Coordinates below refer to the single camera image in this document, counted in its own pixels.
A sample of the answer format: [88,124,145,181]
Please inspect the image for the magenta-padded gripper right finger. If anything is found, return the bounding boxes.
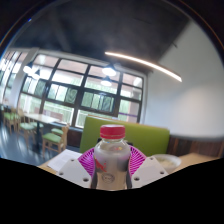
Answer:
[127,145,169,189]

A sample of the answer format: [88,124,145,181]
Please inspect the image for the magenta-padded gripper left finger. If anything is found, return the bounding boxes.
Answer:
[56,146,97,190]

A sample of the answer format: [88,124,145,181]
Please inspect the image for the clear red-capped drink bottle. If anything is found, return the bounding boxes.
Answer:
[90,124,133,191]

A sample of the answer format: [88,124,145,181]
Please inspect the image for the white paper sheet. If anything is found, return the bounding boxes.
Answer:
[46,148,83,173]

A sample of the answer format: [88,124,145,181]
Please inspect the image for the white bowl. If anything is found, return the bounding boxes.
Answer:
[150,153,183,175]

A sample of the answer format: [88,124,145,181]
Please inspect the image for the green upholstered bench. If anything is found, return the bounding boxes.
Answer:
[78,115,171,157]

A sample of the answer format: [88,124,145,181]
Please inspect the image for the wooden chairs with green seats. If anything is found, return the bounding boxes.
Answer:
[0,105,71,158]

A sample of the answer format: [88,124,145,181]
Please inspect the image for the wooden dining table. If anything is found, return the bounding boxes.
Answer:
[22,112,62,152]

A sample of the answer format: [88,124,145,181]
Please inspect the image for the long curved ceiling light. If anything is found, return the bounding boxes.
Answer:
[104,50,184,83]

